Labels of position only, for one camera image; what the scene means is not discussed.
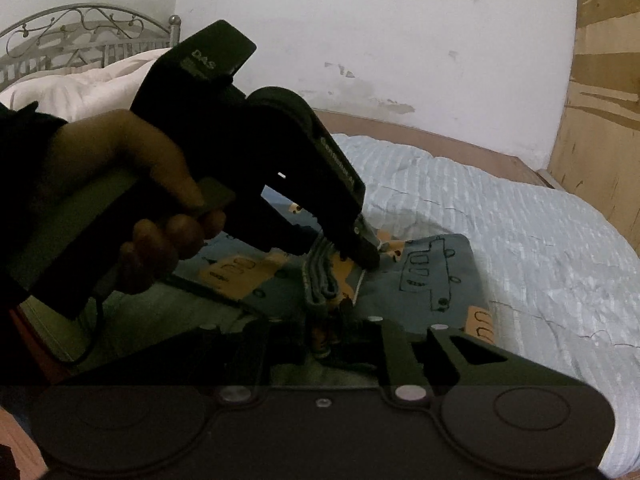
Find light blue quilted bedspread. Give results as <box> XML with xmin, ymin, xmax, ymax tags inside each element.
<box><xmin>335</xmin><ymin>134</ymin><xmax>639</xmax><ymax>478</ymax></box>

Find pink rolled comforter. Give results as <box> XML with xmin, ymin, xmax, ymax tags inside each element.
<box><xmin>1</xmin><ymin>48</ymin><xmax>168</xmax><ymax>122</ymax></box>

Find brown wooden bed frame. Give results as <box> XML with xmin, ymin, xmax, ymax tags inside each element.
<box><xmin>316</xmin><ymin>110</ymin><xmax>548</xmax><ymax>188</ymax></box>

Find person's left hand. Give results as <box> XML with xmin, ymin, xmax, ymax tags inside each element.
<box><xmin>51</xmin><ymin>110</ymin><xmax>226</xmax><ymax>269</ymax></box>

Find plywood board wardrobe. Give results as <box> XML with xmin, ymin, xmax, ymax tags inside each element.
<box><xmin>548</xmin><ymin>0</ymin><xmax>640</xmax><ymax>248</ymax></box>

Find grey metal headboard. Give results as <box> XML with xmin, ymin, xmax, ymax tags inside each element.
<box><xmin>1</xmin><ymin>3</ymin><xmax>182</xmax><ymax>89</ymax></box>

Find blue pants with orange trucks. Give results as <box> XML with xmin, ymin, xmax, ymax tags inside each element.
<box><xmin>98</xmin><ymin>184</ymin><xmax>497</xmax><ymax>391</ymax></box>

